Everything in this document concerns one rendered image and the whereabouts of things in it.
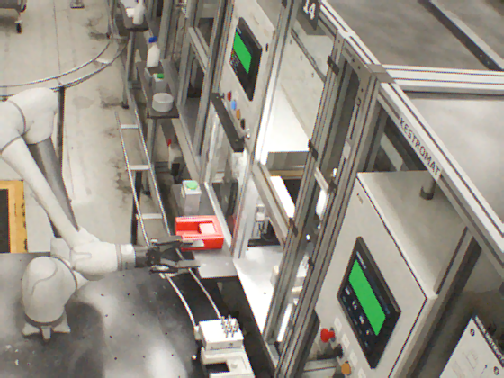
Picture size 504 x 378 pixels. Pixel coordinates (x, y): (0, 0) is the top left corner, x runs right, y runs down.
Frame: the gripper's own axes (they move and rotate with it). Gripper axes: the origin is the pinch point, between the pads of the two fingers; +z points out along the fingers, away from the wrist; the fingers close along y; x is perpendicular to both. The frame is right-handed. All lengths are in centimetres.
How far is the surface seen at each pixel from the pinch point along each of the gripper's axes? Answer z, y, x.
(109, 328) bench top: -26, -44, 8
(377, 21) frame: 39, 89, -6
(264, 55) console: 20, 59, 25
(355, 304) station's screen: 18, 45, -69
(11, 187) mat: -62, -111, 181
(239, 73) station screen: 18, 45, 37
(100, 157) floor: -2, -113, 209
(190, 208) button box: 10.4, -16.9, 43.1
